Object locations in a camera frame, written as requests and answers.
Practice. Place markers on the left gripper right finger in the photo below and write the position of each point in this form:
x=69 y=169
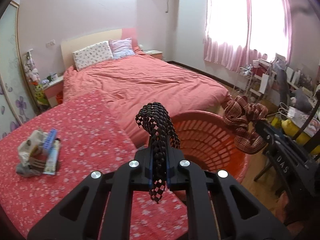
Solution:
x=175 y=180

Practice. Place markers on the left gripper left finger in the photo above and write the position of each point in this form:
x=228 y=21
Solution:
x=143 y=180

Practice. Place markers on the black checkered cloth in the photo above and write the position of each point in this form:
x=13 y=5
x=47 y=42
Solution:
x=155 y=120

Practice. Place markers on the brown striped cloth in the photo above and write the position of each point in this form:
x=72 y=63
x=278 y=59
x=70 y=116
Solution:
x=238 y=113

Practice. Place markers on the white snack bag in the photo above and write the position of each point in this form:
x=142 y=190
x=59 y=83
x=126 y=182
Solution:
x=31 y=146

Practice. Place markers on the blue tissue pack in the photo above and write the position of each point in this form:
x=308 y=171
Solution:
x=49 y=141

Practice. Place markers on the brown striped sock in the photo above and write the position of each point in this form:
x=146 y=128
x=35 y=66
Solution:
x=37 y=163

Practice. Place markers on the light green sock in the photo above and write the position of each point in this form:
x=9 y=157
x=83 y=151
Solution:
x=26 y=171

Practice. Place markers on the orange plastic laundry basket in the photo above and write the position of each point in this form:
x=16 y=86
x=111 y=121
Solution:
x=206 y=140

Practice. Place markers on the salmon pink duvet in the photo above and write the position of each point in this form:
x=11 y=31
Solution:
x=131 y=82

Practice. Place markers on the cluttered white desk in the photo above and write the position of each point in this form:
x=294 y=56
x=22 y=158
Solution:
x=299 y=114

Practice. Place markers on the far side nightstand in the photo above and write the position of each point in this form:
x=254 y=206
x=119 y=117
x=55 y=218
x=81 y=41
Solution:
x=154 y=53

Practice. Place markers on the pink white nightstand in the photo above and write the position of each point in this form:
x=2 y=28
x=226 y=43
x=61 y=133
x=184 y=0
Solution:
x=54 y=92

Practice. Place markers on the pink striped pillow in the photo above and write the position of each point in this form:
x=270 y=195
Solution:
x=121 y=48

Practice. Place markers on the white floral pillow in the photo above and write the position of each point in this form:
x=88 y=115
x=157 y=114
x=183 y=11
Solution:
x=92 y=55

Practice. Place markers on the white mug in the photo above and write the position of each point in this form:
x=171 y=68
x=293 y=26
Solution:
x=54 y=77

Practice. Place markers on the beige and pink headboard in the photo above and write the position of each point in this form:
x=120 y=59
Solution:
x=69 y=46

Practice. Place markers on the floral sliding wardrobe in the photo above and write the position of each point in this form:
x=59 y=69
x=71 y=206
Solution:
x=17 y=105

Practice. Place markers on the hanging plush toy organizer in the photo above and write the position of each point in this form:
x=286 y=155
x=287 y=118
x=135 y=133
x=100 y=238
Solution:
x=34 y=81

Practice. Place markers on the pink window curtain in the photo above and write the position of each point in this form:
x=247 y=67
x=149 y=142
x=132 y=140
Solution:
x=237 y=32

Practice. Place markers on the white wire rack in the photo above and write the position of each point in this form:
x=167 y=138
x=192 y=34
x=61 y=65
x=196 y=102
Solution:
x=243 y=80

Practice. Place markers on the white wall socket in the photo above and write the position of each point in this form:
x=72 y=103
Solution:
x=50 y=43

